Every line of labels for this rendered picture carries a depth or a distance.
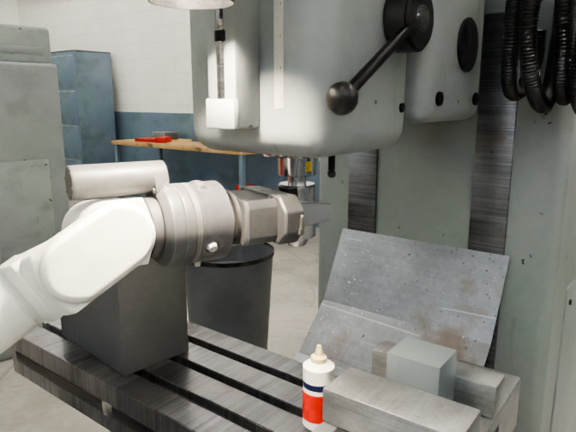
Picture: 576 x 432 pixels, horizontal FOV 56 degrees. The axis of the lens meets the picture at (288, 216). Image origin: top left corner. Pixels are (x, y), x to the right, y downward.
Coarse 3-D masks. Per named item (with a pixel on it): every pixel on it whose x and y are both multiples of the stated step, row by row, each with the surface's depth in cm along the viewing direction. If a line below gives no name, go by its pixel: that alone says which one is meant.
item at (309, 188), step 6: (282, 186) 64; (288, 186) 64; (294, 186) 64; (300, 186) 64; (306, 186) 64; (312, 186) 64; (288, 192) 64; (294, 192) 64; (300, 192) 64; (306, 192) 64; (312, 192) 64
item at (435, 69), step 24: (432, 0) 62; (456, 0) 67; (480, 0) 73; (456, 24) 68; (480, 24) 74; (432, 48) 64; (456, 48) 69; (480, 48) 76; (408, 72) 65; (432, 72) 64; (456, 72) 70; (408, 96) 65; (432, 96) 65; (456, 96) 71; (408, 120) 67; (432, 120) 68
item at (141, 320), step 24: (120, 288) 78; (144, 288) 81; (168, 288) 84; (96, 312) 84; (120, 312) 79; (144, 312) 82; (168, 312) 85; (72, 336) 92; (96, 336) 85; (120, 336) 80; (144, 336) 82; (168, 336) 86; (120, 360) 81; (144, 360) 83
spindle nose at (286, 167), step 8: (280, 160) 64; (288, 160) 63; (296, 160) 63; (304, 160) 63; (312, 160) 63; (280, 168) 64; (288, 168) 63; (296, 168) 63; (304, 168) 63; (312, 168) 64; (288, 176) 63; (296, 176) 63; (304, 176) 63
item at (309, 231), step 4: (300, 196) 64; (304, 196) 64; (308, 196) 64; (312, 196) 64; (300, 200) 64; (304, 200) 64; (308, 200) 64; (312, 200) 65; (304, 228) 65; (308, 228) 65; (312, 228) 65; (304, 232) 65; (308, 232) 65; (312, 232) 66; (304, 236) 65; (308, 236) 65; (312, 236) 66
